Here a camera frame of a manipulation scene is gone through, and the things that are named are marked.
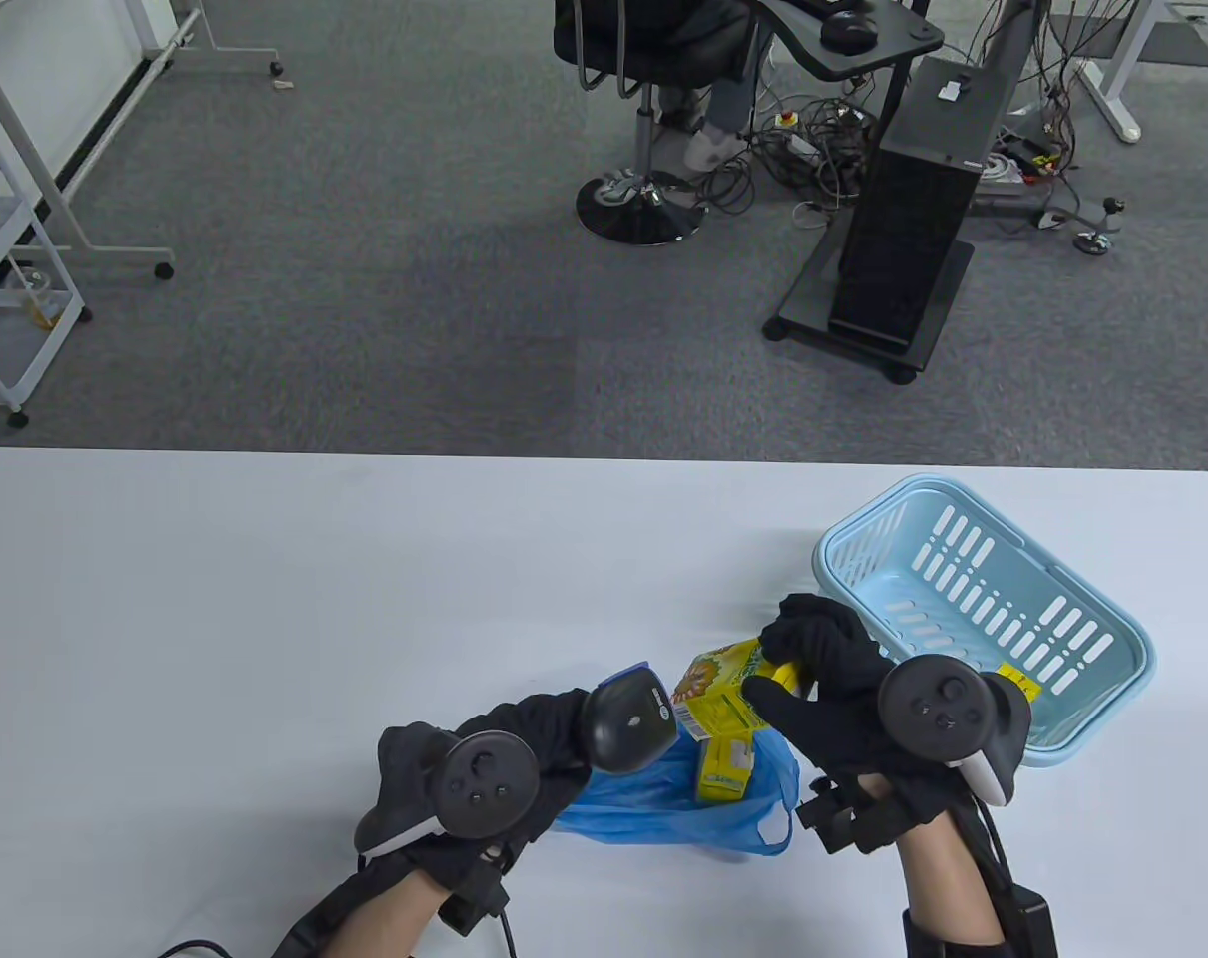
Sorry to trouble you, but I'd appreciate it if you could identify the person's left hand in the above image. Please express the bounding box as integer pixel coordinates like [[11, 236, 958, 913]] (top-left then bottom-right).
[[379, 689, 604, 934]]

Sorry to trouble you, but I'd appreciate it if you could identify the person's right hand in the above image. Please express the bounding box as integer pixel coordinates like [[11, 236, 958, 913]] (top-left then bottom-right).
[[743, 594, 994, 856]]

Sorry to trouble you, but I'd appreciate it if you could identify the black and blue barcode scanner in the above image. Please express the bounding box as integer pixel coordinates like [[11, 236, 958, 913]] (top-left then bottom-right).
[[579, 662, 679, 774]]

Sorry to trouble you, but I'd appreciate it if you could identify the blue plastic bag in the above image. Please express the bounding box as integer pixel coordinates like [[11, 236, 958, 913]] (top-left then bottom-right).
[[554, 728, 800, 856]]

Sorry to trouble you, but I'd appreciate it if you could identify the light blue plastic basket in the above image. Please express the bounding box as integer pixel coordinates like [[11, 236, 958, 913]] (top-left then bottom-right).
[[812, 473, 1157, 769]]

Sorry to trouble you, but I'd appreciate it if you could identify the person's left forearm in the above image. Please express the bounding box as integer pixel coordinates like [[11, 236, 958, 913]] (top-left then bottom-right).
[[274, 863, 445, 958]]

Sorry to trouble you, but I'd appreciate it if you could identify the person's right forearm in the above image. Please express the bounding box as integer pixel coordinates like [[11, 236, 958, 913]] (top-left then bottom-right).
[[898, 808, 1013, 958]]

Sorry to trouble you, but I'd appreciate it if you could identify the dark grey left hand controller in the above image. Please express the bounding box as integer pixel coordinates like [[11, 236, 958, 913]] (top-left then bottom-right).
[[354, 731, 542, 859]]

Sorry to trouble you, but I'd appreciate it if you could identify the dark grey hand controller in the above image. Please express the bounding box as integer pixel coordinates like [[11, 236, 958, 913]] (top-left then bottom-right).
[[878, 654, 1033, 807], [354, 731, 542, 859]]

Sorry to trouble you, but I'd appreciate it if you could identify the dark grey right hand controller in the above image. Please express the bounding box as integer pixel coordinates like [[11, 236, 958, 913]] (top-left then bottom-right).
[[878, 654, 1033, 807]]

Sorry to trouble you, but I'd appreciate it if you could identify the black wheeled stand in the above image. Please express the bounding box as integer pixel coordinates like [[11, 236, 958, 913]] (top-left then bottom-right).
[[763, 0, 1053, 387]]

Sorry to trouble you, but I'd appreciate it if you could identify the black office chair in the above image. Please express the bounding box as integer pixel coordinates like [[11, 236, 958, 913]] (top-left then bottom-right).
[[552, 0, 764, 247]]

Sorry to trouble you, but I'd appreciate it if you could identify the black computer tower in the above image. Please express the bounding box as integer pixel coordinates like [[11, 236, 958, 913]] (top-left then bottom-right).
[[828, 55, 1013, 352]]

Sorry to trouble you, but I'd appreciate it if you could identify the small black tripod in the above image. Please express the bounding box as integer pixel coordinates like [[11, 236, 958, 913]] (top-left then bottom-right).
[[1074, 196, 1127, 256]]

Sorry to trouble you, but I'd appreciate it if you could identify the white shelf cart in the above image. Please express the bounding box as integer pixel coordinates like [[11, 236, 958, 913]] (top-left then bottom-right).
[[0, 75, 94, 430]]

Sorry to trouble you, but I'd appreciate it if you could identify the small clear container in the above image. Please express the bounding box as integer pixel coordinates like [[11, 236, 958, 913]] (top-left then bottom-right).
[[10, 264, 68, 330]]

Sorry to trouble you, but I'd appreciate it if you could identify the white desk leg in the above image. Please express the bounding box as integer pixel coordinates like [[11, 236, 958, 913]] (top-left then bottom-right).
[[1047, 0, 1168, 143]]

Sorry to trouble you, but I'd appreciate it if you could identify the black desk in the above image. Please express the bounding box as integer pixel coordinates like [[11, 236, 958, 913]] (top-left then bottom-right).
[[758, 0, 946, 136]]

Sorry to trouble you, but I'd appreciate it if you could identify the black computer mouse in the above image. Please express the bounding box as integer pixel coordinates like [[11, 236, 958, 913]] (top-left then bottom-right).
[[820, 8, 880, 54]]

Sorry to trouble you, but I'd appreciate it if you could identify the dark floor mat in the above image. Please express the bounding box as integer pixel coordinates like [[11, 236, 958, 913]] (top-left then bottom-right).
[[1134, 17, 1208, 68]]

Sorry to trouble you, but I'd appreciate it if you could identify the whiteboard on white stand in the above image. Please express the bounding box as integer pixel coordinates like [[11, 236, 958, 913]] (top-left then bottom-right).
[[0, 0, 285, 282]]

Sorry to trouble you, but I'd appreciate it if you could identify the black scanner cable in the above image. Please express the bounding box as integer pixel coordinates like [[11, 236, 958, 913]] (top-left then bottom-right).
[[157, 903, 520, 958]]

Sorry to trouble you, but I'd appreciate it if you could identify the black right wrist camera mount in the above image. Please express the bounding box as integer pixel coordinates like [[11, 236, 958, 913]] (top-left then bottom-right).
[[903, 888, 1060, 958]]

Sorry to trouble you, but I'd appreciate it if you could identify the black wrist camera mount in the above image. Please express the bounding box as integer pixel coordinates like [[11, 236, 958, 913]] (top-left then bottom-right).
[[903, 888, 1060, 958], [269, 883, 365, 958]]

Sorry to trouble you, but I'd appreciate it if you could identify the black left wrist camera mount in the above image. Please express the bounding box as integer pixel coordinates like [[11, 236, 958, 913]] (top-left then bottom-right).
[[269, 883, 365, 958]]

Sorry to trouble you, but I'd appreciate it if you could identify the tangle of floor cables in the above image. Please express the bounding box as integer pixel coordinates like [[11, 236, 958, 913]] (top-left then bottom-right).
[[708, 92, 882, 223]]

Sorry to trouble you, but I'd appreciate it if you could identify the tangle of hanging cables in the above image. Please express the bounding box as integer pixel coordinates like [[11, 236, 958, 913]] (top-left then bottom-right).
[[963, 0, 1128, 216]]

